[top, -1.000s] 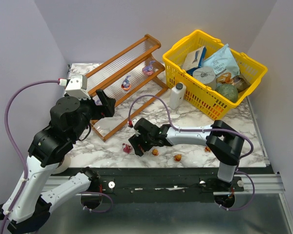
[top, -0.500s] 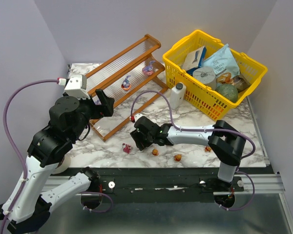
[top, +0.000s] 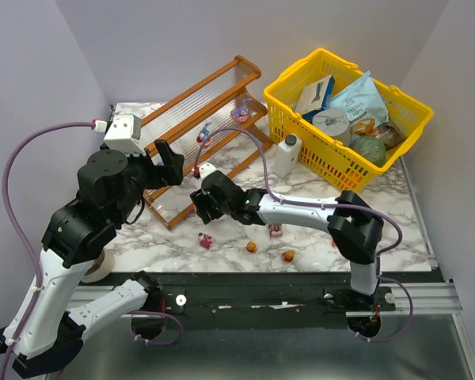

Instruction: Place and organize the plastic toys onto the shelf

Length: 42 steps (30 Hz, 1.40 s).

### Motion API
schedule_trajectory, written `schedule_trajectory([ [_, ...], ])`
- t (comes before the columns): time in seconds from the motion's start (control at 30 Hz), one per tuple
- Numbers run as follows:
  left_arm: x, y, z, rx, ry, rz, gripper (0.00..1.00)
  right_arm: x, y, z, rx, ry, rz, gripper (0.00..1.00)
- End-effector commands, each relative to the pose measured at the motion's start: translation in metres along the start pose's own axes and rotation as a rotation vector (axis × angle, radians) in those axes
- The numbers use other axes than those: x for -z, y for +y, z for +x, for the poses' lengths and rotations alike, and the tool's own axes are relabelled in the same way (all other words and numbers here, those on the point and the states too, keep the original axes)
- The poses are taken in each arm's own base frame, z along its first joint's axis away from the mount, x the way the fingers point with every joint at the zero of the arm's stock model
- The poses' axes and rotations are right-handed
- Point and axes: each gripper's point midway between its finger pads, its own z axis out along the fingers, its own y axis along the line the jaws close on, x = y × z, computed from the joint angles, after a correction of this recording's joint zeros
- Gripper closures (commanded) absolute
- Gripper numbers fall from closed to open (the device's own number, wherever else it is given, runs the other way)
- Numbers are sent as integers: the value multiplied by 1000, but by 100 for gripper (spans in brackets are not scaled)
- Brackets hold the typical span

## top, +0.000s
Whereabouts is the pink white cake toy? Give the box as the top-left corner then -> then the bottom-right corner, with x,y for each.
268,224 -> 283,238

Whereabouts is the tape roll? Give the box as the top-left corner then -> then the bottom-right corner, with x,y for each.
82,249 -> 115,283

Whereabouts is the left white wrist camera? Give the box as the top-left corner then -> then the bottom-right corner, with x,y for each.
93,114 -> 146,157

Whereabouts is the small burger toy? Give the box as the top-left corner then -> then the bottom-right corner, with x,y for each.
246,241 -> 257,253

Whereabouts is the white bottle grey cap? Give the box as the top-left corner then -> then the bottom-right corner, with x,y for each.
273,134 -> 302,178

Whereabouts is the green melon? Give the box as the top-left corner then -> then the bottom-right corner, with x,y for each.
349,136 -> 386,167

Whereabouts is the purple bunny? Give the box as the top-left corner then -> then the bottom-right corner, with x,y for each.
196,122 -> 212,146
230,98 -> 252,124

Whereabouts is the orange bear toy front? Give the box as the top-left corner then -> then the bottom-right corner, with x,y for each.
282,250 -> 295,262

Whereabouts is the yellow plastic basket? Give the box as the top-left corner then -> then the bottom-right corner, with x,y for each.
264,48 -> 434,192

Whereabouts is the dark pink cake toy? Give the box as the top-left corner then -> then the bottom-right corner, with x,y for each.
198,232 -> 213,249

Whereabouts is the brown snack packet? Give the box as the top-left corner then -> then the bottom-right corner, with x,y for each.
376,120 -> 407,150

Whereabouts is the wooden tiered shelf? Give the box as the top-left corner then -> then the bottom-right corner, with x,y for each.
141,55 -> 275,230

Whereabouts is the light blue chips bag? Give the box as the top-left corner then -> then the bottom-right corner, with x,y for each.
328,71 -> 389,138

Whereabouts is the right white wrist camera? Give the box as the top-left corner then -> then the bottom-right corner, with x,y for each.
192,162 -> 217,181

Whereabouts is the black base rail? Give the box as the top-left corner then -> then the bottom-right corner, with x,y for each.
112,272 -> 395,331

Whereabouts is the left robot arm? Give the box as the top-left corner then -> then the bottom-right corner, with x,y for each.
0,139 -> 184,379

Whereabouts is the grey round tin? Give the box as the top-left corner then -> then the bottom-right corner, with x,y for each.
312,108 -> 352,146

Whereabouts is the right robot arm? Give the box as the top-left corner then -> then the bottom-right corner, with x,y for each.
190,171 -> 385,297

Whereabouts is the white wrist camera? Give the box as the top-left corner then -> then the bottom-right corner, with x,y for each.
192,162 -> 217,181
93,114 -> 146,157

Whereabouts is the blue white box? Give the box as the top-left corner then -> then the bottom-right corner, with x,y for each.
294,74 -> 335,122

